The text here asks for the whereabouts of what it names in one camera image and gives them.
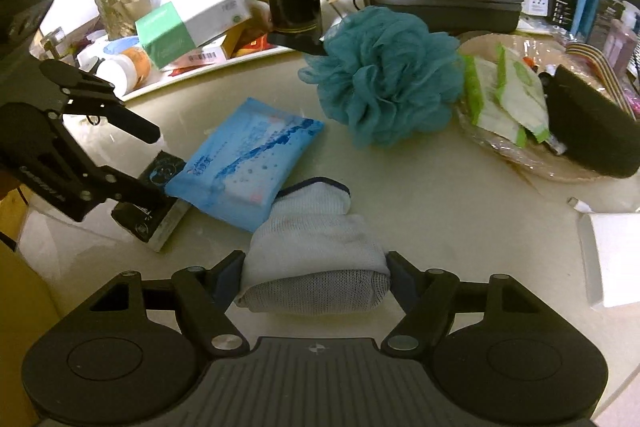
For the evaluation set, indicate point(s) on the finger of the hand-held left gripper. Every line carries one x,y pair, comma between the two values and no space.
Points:
75,177
95,99

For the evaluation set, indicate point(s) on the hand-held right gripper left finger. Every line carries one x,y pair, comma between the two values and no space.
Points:
232,272

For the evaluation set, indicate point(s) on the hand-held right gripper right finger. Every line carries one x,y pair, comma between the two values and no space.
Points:
400,274

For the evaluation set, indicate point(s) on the grey white sock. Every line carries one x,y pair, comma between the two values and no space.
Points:
310,247

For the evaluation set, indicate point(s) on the small black box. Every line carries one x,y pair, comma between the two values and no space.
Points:
150,227

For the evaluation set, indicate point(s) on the blue tissue packet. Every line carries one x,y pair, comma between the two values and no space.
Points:
240,157

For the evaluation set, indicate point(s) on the black soft case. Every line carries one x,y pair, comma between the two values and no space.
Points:
595,127

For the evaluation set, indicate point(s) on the white and orange bottle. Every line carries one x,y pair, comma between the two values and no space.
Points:
122,74

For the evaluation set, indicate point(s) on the white tray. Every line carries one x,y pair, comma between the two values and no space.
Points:
175,79

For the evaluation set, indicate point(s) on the green and white box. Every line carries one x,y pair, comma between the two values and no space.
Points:
190,24

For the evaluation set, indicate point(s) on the orange packet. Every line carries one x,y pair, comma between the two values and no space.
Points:
242,39

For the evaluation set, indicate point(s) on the small green white packet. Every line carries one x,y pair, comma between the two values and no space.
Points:
522,102
482,97

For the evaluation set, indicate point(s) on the teal bath loofah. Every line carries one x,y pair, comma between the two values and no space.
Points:
385,77

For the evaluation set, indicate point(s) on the white power bank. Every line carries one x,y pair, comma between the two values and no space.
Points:
612,257

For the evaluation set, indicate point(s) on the black hard zip case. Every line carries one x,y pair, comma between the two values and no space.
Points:
450,7

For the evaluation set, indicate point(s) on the pink soap dispenser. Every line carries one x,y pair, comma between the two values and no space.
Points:
622,47

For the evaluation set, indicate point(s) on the tall blue carton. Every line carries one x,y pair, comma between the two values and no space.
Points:
599,7

